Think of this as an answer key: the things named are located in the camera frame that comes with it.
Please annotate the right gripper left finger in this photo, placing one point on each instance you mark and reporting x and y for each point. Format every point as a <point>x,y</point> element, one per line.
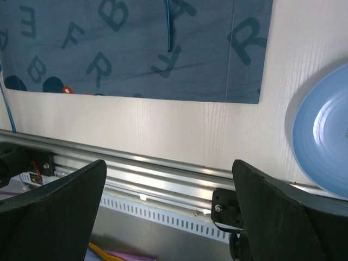
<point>55,220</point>

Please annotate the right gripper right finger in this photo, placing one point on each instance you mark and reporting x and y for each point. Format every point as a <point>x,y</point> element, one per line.
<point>283,222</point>

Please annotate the blue lettered cloth placemat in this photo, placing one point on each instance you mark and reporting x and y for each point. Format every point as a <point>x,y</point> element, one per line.
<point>206,51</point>

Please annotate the blue plastic plate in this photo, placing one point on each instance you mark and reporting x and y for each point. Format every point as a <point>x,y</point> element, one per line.
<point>319,133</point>

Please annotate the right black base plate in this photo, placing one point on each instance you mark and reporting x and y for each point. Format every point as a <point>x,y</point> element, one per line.
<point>226,216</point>

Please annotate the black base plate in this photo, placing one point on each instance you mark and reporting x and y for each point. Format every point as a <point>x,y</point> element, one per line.
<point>226,216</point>
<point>18,159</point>

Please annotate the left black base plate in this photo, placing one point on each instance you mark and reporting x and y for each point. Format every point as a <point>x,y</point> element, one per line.
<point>18,159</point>

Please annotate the slotted white cable duct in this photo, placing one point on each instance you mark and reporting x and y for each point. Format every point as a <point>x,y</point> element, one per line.
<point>191,219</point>

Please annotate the aluminium front rail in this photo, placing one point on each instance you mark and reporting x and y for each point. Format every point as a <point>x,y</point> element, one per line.
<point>162,182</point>

